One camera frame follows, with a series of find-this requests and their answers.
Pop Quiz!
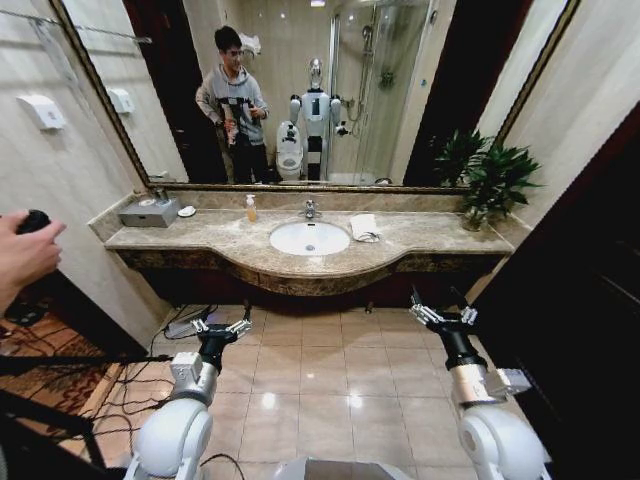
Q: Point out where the folded white towel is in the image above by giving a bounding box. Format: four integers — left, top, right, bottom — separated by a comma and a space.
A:
349, 213, 380, 244

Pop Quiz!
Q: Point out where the large framed wall mirror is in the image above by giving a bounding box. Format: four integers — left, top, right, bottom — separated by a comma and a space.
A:
49, 0, 584, 195

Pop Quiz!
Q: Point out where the dark wooden door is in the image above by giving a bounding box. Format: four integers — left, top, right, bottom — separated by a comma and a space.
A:
468, 99, 640, 480

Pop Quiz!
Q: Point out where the marble vanity counter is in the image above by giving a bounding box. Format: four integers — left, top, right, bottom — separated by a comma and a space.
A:
88, 191, 534, 297

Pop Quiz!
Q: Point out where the white oval sink basin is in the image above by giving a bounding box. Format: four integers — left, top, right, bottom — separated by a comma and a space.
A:
269, 221, 352, 258

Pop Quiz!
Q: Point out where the glass wall shelf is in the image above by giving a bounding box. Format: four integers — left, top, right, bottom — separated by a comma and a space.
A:
0, 9, 153, 47

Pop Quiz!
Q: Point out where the green potted plant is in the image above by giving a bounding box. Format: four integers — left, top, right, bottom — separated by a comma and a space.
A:
432, 128, 545, 233

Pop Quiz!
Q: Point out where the white robot front shell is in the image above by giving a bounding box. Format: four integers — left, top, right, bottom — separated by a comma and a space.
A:
269, 454, 484, 480

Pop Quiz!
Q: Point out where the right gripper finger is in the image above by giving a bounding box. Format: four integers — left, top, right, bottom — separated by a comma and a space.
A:
409, 284, 444, 327
449, 286, 480, 327

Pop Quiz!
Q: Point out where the black handheld controller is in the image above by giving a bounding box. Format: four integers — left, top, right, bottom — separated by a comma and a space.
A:
16, 209, 52, 236

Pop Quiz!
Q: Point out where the white power strip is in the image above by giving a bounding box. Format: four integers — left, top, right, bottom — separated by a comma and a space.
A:
164, 319, 202, 339

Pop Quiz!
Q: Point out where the grey tissue box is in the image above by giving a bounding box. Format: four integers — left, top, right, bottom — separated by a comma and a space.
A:
117, 196, 181, 230

